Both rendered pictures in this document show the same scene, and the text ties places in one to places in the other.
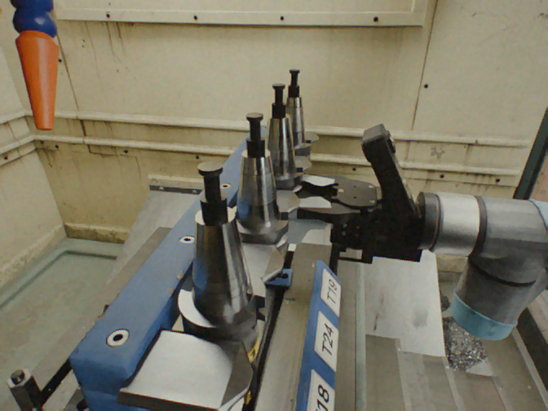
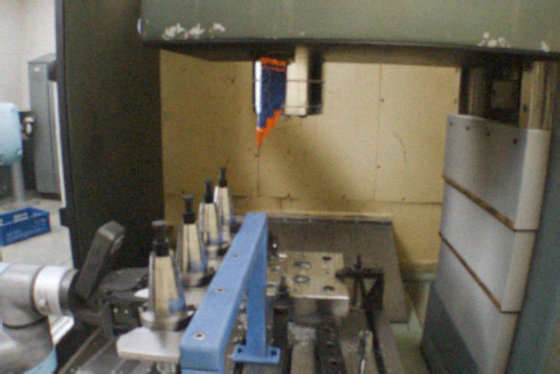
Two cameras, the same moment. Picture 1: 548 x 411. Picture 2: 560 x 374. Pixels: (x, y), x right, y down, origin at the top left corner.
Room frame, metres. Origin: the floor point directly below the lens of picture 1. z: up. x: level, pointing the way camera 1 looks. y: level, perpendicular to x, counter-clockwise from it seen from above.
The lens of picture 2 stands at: (0.97, 0.05, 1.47)
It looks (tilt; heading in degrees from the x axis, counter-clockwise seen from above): 13 degrees down; 175
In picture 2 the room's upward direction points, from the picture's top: 1 degrees clockwise
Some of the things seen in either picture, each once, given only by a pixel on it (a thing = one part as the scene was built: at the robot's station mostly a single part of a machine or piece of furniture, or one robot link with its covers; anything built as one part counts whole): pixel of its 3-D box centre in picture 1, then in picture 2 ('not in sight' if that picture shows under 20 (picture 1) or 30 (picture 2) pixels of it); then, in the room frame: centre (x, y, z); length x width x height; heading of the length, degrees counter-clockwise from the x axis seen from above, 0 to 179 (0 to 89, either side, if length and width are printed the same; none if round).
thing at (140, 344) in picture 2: (297, 137); (150, 344); (0.58, -0.03, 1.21); 0.07 x 0.05 x 0.01; 79
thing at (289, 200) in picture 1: (269, 201); (201, 263); (0.36, 0.01, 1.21); 0.07 x 0.05 x 0.01; 79
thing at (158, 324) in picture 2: (290, 148); (168, 318); (0.53, -0.02, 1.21); 0.06 x 0.06 x 0.03
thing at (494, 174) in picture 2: not in sight; (475, 230); (0.10, 0.62, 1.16); 0.48 x 0.05 x 0.51; 169
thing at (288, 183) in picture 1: (278, 178); (191, 277); (0.42, 0.00, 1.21); 0.06 x 0.06 x 0.03
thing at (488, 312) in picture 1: (496, 288); (20, 346); (0.38, -0.29, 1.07); 0.11 x 0.08 x 0.11; 126
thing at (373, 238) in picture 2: not in sight; (293, 270); (-0.63, 0.30, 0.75); 0.89 x 0.67 x 0.26; 79
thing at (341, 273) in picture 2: not in sight; (358, 281); (-0.04, 0.39, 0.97); 0.13 x 0.03 x 0.15; 79
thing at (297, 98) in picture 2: not in sight; (288, 86); (0.02, 0.18, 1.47); 0.16 x 0.16 x 0.12
